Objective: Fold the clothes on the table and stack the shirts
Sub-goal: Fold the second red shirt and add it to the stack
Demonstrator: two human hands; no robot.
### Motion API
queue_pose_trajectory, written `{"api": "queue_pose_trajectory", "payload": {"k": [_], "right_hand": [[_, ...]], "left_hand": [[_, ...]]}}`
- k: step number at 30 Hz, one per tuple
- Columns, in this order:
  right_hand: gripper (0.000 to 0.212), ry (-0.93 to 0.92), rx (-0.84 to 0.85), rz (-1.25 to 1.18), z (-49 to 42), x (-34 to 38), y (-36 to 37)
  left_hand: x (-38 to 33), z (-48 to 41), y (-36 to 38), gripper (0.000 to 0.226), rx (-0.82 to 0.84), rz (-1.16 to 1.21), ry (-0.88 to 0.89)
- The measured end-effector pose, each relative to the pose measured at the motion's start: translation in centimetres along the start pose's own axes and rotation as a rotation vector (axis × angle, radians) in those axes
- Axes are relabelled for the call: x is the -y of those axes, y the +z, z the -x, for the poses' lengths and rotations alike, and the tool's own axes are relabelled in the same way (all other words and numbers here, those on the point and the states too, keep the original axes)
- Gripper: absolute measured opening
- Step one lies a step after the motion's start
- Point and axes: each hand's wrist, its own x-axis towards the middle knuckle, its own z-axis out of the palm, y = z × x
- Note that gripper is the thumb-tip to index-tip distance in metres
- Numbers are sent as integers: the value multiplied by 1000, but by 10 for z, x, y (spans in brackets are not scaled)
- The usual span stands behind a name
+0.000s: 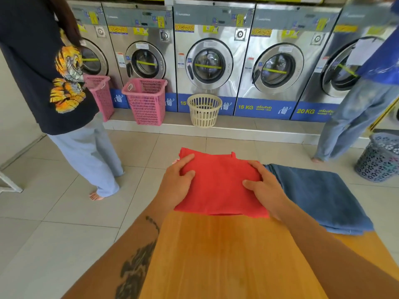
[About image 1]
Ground person's right hand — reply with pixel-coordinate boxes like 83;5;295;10
242;161;294;220

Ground person's left hand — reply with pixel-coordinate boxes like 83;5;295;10
155;154;196;212

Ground red cloth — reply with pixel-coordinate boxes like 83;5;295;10
174;147;270;219

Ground person's right forearm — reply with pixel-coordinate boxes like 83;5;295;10
276;201;399;299

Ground person's left forearm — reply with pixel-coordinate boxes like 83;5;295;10
62;205;172;299

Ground cream round laundry basket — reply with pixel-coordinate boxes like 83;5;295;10
187;93;223;129

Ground folded blue jeans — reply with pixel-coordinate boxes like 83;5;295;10
263;164;374;236

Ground pink laundry basket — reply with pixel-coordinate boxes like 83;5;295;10
121;78;168;126
83;75;115;123

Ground steel front-load washing machine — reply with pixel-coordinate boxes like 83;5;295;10
102;2;178;113
64;0;124;109
290;0;399;124
233;4;342;120
173;0;257;117

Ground grey round laundry basket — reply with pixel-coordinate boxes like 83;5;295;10
354;132;399;183

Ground white metal stand leg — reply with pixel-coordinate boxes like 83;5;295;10
0;170;23;194

